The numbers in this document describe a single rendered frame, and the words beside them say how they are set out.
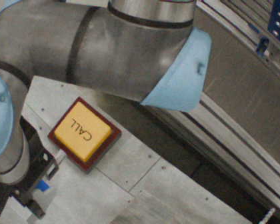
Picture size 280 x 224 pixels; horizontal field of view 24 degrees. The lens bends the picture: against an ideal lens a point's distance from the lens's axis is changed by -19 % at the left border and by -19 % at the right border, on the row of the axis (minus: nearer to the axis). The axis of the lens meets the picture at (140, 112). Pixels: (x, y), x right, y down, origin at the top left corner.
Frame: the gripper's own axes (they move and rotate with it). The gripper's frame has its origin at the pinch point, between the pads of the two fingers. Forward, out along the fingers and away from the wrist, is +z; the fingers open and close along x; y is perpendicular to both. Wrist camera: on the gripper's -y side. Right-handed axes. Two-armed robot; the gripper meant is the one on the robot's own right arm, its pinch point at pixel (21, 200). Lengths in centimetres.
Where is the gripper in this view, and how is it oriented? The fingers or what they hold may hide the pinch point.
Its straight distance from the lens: 90.9
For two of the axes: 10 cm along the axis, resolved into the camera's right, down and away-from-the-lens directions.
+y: 6.4, -7.3, 2.5
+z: -0.1, 3.2, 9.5
